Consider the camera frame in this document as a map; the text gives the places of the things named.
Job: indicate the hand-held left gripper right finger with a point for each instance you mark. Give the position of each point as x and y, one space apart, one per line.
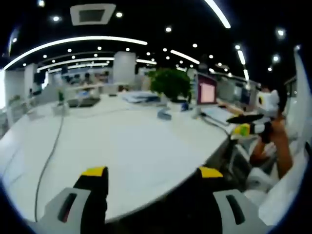
219 185

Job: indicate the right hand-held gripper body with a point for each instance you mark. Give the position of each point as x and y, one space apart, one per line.
269 102

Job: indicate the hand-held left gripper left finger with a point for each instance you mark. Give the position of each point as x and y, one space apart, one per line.
95 185

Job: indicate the blue glasses case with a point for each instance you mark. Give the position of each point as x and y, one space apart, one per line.
163 114

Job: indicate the person's right hand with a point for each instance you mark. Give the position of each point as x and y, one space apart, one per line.
280 129

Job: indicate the white keyboard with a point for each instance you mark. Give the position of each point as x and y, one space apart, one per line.
217 115

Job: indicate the computer monitor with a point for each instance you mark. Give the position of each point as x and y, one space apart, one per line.
207 92

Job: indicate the operator in white shirt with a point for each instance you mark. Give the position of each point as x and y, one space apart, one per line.
287 195

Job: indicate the green potted plant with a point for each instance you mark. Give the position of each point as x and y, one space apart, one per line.
170 83

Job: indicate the dark grey tray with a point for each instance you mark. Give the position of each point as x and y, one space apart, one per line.
84 102

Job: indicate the green bottle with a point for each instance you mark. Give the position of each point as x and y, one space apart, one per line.
61 96

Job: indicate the pile of blue white documents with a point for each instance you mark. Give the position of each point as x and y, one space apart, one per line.
140 97

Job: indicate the straight ceiling light strip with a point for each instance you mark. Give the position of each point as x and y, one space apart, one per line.
219 14

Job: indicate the ceiling spot lights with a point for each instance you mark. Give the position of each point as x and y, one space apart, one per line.
168 29

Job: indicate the white round pillar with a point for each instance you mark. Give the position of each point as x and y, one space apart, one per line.
124 68

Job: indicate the curved ceiling light strip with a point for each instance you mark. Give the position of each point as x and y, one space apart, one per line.
73 40

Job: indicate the ceiling air vent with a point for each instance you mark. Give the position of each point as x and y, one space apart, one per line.
92 14

